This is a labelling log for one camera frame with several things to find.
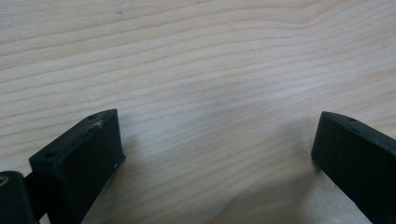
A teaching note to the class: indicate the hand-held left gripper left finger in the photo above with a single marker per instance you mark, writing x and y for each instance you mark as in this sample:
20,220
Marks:
77,161

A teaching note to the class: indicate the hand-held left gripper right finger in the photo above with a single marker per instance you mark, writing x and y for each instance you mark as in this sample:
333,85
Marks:
358,155

